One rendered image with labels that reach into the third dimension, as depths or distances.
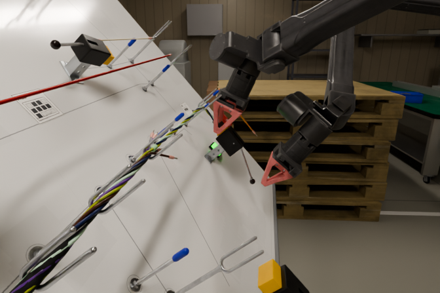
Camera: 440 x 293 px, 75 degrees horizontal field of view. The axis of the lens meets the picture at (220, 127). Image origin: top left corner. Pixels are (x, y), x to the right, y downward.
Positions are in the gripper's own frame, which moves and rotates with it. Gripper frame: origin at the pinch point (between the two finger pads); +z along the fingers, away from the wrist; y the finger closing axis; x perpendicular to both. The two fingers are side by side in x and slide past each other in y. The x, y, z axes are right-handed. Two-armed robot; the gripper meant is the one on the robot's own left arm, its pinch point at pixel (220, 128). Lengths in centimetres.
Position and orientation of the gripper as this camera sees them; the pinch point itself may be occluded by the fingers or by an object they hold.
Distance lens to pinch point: 70.0
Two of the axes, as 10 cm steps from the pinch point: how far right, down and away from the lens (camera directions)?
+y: -2.1, 2.0, -9.6
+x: 8.9, 4.5, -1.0
